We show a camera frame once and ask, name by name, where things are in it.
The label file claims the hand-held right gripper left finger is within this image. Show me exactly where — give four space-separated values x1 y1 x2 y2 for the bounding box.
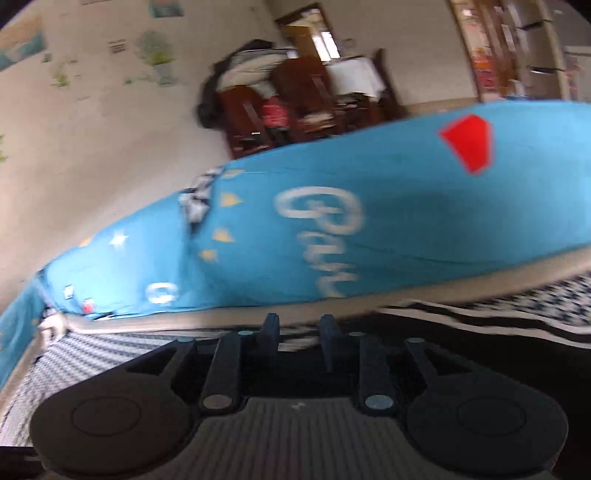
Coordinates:
124 315 281 415

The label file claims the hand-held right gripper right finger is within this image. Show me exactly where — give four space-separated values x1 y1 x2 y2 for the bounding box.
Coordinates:
320 315 467 414

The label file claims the black t-shirt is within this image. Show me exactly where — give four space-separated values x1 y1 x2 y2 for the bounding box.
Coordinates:
242 300 591 462

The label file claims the pile of clothes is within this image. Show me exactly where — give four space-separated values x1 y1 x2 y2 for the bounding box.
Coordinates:
196 39 297 131

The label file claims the blue printed sofa cover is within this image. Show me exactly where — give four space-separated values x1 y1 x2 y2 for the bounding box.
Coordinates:
0 99 591 388

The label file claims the houndstooth sofa seat cover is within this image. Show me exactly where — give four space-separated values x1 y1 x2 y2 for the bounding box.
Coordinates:
0 270 591 448

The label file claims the wooden chair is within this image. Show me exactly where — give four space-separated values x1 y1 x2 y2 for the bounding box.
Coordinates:
368 48 408 121
271 56 343 145
221 85 274 158

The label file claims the red patterned cloth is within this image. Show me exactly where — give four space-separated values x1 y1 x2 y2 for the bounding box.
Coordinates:
261 96 290 131

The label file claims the table with white cloth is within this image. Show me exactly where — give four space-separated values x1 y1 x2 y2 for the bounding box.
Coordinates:
323 55 385 101

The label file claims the brown interior doorway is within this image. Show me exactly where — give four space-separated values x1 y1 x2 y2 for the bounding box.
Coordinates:
274 2 335 63

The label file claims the silver refrigerator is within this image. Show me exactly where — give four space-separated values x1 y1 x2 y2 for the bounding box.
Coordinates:
508 0 568 100

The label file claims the potted plant wall sticker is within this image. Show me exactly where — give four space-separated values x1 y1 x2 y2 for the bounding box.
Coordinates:
137 30 177 87

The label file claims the wooden door frame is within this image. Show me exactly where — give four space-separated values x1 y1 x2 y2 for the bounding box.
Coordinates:
450 0 519 103

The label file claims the blue wall sticker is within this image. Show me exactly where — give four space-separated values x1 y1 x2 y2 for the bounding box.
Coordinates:
0 18 48 71

